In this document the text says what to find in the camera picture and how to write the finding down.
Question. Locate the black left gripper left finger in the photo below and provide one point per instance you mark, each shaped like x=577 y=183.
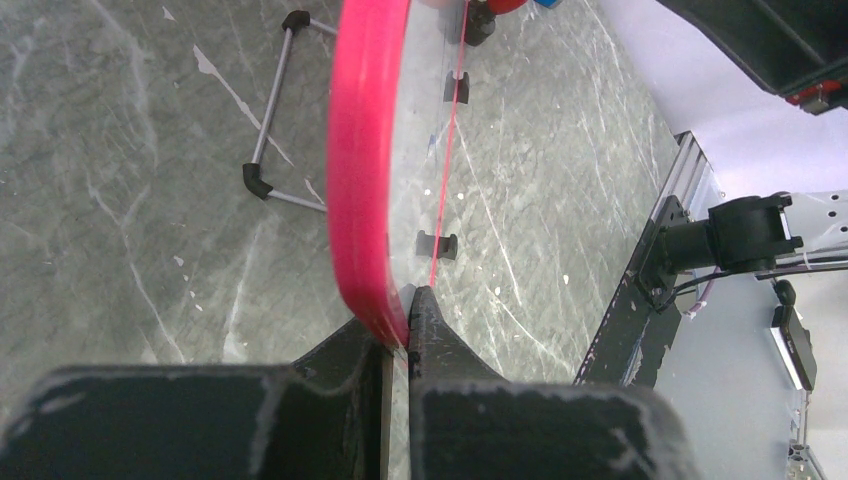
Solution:
x=323 y=416

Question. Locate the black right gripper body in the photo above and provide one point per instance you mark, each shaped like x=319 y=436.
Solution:
x=796 y=50

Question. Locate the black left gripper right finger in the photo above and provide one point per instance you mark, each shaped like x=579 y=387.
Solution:
x=467 y=422

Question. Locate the pink-framed whiteboard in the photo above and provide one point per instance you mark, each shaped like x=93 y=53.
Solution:
x=389 y=153

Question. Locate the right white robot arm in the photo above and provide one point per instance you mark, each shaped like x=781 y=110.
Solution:
x=749 y=234

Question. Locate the black whiteboard foot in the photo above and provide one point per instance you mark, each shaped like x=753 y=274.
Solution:
x=457 y=87
x=441 y=247

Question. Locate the black base beam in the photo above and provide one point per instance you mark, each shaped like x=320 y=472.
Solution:
x=633 y=337

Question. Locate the blue square block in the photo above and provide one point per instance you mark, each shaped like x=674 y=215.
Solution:
x=549 y=4

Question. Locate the black device on floor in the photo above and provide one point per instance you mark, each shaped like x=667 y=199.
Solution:
x=792 y=340

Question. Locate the aluminium base frame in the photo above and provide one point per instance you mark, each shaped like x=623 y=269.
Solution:
x=724 y=377

